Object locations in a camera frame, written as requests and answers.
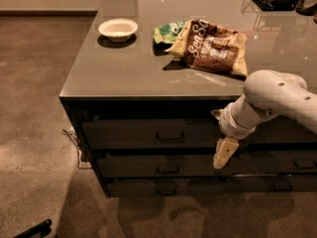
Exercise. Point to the dark grey top drawer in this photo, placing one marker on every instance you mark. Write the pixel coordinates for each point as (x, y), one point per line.
(151, 133)

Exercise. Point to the right middle drawer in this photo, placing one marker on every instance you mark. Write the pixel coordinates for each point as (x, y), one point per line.
(274, 162)

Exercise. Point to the dark grey drawer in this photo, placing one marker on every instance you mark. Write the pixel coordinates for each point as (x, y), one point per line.
(151, 133)
(184, 186)
(155, 166)

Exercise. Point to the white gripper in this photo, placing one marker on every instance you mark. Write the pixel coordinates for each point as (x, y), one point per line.
(230, 125)

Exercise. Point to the wire rack on floor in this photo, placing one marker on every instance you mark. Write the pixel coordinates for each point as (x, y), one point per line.
(82, 159)

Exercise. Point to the dark round object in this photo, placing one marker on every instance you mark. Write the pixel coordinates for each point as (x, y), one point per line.
(306, 7)

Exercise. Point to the dark grey cabinet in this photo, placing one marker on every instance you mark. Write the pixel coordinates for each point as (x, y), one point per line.
(139, 80)

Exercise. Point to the right top drawer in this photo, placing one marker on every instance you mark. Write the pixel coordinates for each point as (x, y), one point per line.
(281, 130)

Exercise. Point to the right bottom drawer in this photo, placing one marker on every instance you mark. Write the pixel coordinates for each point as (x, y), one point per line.
(279, 183)

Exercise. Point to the green snack bag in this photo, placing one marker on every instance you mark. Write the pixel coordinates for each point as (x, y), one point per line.
(168, 33)

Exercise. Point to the brown snack bag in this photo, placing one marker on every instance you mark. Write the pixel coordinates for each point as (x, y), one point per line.
(212, 48)

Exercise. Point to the dark grey middle drawer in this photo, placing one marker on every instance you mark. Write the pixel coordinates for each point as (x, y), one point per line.
(155, 166)

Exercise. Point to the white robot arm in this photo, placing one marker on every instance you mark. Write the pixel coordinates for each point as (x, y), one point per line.
(267, 94)

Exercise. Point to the dark grey bottom drawer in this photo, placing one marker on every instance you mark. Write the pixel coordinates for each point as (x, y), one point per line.
(184, 186)

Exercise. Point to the black object floor corner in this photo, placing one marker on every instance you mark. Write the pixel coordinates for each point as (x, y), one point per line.
(38, 231)

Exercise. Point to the white bowl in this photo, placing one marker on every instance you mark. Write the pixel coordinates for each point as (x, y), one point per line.
(118, 30)

